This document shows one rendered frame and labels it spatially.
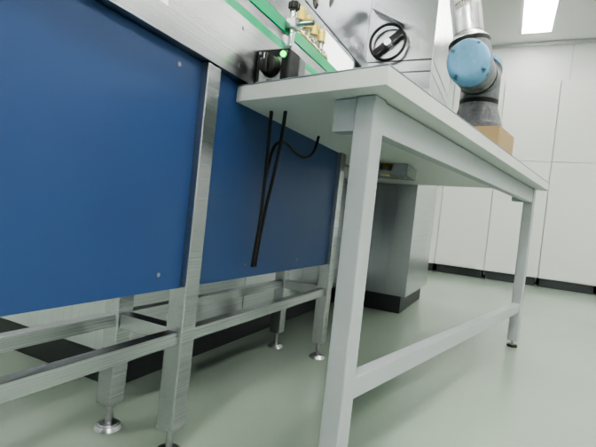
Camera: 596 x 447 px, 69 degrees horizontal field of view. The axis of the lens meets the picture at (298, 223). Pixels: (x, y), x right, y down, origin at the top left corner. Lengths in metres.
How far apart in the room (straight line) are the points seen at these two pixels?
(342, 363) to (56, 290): 0.47
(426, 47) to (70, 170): 2.20
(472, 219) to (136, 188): 4.62
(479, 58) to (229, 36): 0.73
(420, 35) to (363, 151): 1.91
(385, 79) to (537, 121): 4.57
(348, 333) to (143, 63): 0.56
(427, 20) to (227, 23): 1.87
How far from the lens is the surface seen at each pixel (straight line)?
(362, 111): 0.80
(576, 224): 5.17
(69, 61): 0.68
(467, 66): 1.36
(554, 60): 5.94
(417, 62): 2.59
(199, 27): 0.85
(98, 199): 0.70
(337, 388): 0.83
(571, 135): 5.27
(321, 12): 2.05
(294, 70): 0.98
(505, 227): 5.13
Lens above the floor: 0.49
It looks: 1 degrees down
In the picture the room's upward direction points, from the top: 6 degrees clockwise
